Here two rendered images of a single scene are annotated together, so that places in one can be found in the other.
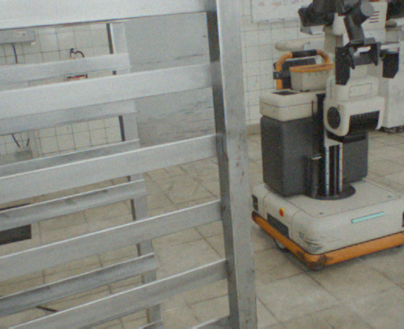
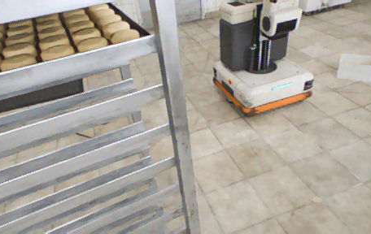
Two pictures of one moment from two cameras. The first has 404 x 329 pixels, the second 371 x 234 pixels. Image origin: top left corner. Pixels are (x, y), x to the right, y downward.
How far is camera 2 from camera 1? 0.25 m
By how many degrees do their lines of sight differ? 18
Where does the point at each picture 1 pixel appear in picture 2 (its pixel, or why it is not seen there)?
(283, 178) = (232, 61)
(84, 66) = not seen: hidden behind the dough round
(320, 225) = (252, 92)
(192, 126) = (179, 12)
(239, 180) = (185, 150)
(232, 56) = (176, 84)
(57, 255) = (75, 202)
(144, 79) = (117, 102)
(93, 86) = (82, 113)
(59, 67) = not seen: hidden behind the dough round
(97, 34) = not seen: outside the picture
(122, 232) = (114, 184)
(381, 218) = (290, 86)
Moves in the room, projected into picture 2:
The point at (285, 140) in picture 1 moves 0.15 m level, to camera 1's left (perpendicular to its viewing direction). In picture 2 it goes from (234, 36) to (215, 39)
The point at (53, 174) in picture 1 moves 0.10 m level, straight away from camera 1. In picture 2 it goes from (64, 165) to (65, 132)
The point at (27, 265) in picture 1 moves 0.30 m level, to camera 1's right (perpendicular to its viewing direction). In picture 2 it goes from (56, 211) to (211, 199)
